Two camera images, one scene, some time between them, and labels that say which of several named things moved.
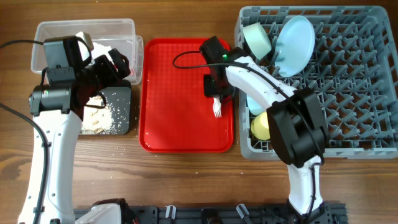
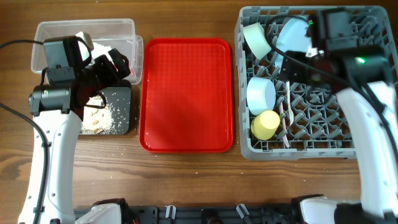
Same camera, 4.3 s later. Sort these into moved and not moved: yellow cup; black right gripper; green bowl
Moved: black right gripper
Not moved: green bowl; yellow cup
